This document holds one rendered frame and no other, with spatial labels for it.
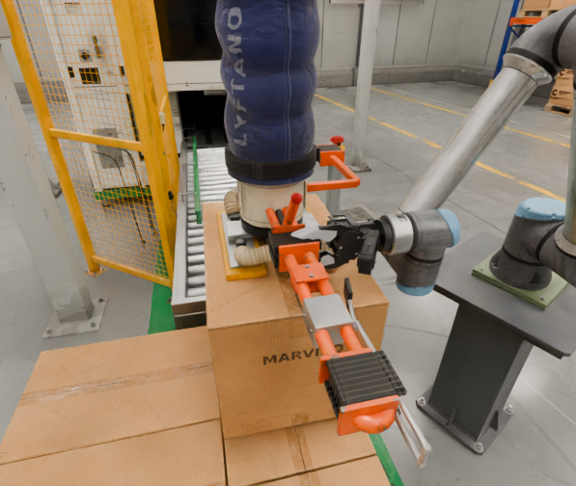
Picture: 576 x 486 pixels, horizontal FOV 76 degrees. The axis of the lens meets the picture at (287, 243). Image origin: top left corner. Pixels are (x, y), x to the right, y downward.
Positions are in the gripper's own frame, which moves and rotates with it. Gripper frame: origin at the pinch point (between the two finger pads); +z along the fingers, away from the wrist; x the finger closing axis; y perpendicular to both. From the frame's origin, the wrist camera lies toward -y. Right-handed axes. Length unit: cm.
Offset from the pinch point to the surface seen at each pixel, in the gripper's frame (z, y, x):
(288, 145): -1.6, 15.9, 17.1
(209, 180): 14, 194, -59
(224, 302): 15.8, 2.7, -13.0
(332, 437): -9, -7, -59
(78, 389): 63, 26, -59
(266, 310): 7.1, -1.9, -13.0
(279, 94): 0.4, 15.6, 27.5
